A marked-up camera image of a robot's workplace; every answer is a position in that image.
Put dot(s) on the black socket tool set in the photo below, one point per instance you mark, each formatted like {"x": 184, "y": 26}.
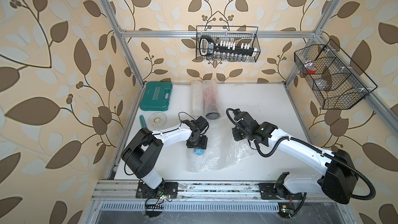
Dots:
{"x": 208, "y": 47}

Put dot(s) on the bubble wrapped red vase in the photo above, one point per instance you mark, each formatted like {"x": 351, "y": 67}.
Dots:
{"x": 211, "y": 104}

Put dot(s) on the red item in basket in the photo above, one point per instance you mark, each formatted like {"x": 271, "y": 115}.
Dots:
{"x": 309, "y": 68}

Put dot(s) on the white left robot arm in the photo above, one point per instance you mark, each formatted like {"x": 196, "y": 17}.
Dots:
{"x": 142, "y": 152}

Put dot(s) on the clear bubble wrap roll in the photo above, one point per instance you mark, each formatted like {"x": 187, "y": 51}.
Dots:
{"x": 197, "y": 99}

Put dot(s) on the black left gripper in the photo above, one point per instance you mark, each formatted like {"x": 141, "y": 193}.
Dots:
{"x": 203, "y": 145}

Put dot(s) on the black wire basket right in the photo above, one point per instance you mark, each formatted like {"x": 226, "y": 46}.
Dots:
{"x": 340, "y": 82}

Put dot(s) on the bubble wrap sheet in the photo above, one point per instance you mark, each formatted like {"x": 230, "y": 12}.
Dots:
{"x": 222, "y": 150}

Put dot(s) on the black wire basket back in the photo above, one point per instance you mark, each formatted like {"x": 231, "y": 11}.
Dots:
{"x": 243, "y": 34}

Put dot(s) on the green plastic tool case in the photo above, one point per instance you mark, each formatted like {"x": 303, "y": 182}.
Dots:
{"x": 156, "y": 96}

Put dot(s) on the clear tape roll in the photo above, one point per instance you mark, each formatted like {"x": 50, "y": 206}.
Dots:
{"x": 157, "y": 120}

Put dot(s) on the aluminium frame rail base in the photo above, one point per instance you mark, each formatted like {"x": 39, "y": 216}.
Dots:
{"x": 203, "y": 196}

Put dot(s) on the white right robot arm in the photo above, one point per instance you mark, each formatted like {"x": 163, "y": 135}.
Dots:
{"x": 334, "y": 174}

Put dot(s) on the black wire basket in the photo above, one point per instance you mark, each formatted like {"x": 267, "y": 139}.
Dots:
{"x": 243, "y": 34}
{"x": 340, "y": 82}

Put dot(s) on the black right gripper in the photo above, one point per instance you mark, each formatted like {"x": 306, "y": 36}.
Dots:
{"x": 236, "y": 135}

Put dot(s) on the light blue vase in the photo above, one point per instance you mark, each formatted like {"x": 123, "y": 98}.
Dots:
{"x": 198, "y": 151}

